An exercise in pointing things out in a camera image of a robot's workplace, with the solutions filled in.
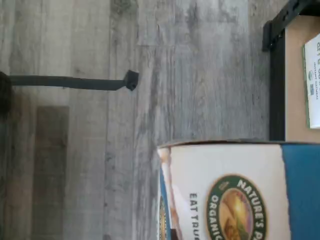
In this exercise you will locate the blue white oatmeal box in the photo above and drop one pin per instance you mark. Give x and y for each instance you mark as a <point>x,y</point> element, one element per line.
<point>225,170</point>

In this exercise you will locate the light wooden shelf board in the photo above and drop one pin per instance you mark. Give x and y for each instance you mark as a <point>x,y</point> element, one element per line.
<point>295,100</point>

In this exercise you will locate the green Nature's Path oatmeal box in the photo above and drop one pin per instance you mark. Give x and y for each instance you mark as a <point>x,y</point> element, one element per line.
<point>313,87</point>

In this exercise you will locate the black metal stand leg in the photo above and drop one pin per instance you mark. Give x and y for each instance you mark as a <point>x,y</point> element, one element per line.
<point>75,82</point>

